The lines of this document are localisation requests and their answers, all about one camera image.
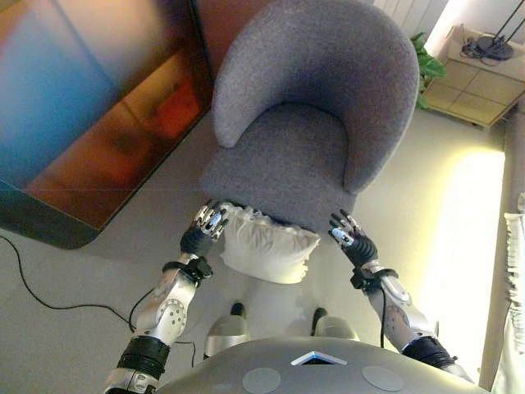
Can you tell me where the thin black floor cable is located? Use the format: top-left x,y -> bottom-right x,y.
0,236 -> 198,364

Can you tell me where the grey robot torso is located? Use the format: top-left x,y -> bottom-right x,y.
157,336 -> 493,394

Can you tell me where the left robot hand dark palm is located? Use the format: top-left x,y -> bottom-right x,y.
180,199 -> 230,256

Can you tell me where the silver left robot leg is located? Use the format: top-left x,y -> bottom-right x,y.
203,302 -> 250,360

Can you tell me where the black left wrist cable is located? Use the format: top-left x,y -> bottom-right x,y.
129,286 -> 158,332

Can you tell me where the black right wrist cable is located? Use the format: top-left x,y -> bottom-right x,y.
379,282 -> 390,350

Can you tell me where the right robot hand dark palm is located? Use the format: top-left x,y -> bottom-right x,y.
327,208 -> 381,268

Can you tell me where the colourful rug with dark edge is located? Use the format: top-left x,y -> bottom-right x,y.
0,0 -> 214,250

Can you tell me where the silver robot leg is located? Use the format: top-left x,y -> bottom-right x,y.
203,302 -> 250,360
311,307 -> 361,342

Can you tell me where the silver right robot leg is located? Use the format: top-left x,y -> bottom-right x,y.
311,307 -> 361,342

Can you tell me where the white fringed throw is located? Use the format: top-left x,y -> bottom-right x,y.
490,211 -> 525,394

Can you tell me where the green leafy plant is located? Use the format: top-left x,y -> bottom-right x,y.
409,32 -> 447,110

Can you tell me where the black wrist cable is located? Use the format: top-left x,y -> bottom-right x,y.
129,286 -> 158,332
379,282 -> 390,350

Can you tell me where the grey fabric armchair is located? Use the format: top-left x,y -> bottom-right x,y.
200,0 -> 422,231

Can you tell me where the white fringed cushion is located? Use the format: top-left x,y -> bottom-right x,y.
219,204 -> 322,285

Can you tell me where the beige wooden cabinet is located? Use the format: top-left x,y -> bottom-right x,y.
422,24 -> 525,131

